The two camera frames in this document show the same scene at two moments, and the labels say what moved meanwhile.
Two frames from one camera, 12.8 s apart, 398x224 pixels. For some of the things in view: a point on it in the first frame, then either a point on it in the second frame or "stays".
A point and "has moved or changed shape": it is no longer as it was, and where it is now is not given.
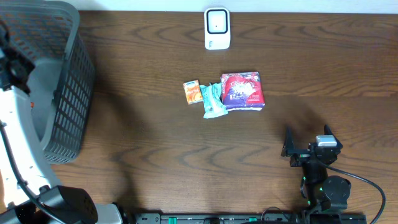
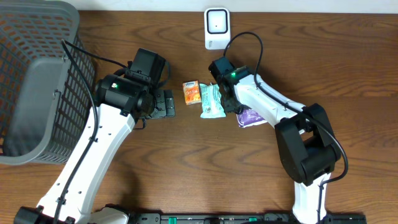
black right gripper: x=304 y=154 -> x=228 y=101
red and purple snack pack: x=242 y=91 has moved or changed shape
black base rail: x=265 y=218 stays
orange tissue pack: x=193 y=91 stays
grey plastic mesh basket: x=61 y=85 stays
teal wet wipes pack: x=212 y=100 stays
